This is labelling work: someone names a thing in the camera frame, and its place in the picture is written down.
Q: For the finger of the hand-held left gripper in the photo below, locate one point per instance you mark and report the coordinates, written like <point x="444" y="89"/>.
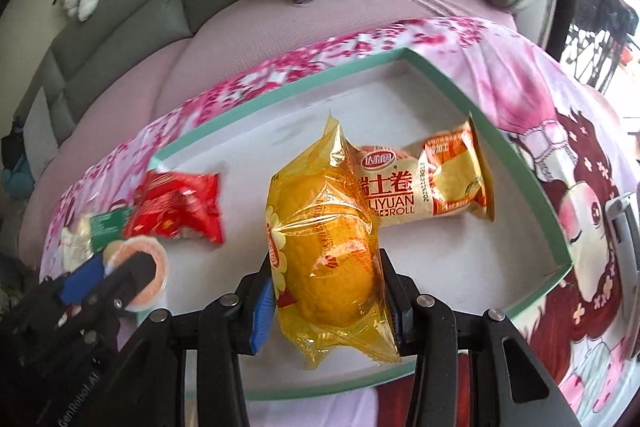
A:
<point x="82" y="279"/>
<point x="125" y="277"/>

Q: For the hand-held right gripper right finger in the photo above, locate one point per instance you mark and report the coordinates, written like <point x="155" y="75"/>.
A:
<point x="393" y="307"/>

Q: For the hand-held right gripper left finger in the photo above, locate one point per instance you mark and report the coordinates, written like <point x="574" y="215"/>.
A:
<point x="263" y="317"/>

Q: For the white snack packet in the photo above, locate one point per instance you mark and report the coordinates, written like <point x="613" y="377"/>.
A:
<point x="75" y="247"/>

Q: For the white tray with green rim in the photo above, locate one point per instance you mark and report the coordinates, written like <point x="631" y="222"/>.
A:
<point x="450" y="267"/>

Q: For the yellow bread packet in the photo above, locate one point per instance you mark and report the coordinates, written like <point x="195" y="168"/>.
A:
<point x="325" y="257"/>

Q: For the red snack packet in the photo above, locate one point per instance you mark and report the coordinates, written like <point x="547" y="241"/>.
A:
<point x="175" y="207"/>

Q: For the blue cloth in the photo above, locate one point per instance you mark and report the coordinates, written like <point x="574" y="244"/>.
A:
<point x="17" y="177"/>

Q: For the orange cream roll cake packet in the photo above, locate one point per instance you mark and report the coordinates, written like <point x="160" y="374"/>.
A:
<point x="440" y="182"/>

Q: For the black bag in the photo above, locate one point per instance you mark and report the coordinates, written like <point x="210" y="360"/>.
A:
<point x="11" y="144"/>

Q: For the light grey pillow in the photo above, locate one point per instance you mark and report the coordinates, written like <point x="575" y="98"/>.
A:
<point x="40" y="127"/>

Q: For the grey sofa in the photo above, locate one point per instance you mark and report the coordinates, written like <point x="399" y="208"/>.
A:
<point x="125" y="32"/>

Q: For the pink printed blanket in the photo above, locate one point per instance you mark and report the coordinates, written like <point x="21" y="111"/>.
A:
<point x="525" y="97"/>

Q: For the pink sofa cover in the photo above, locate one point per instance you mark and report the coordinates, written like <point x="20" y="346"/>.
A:
<point x="225" y="37"/>

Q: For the black metal rack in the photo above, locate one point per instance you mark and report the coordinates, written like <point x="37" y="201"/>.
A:
<point x="600" y="17"/>

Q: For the grey metal frame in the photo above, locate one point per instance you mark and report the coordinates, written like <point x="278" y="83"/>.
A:
<point x="622" y="227"/>

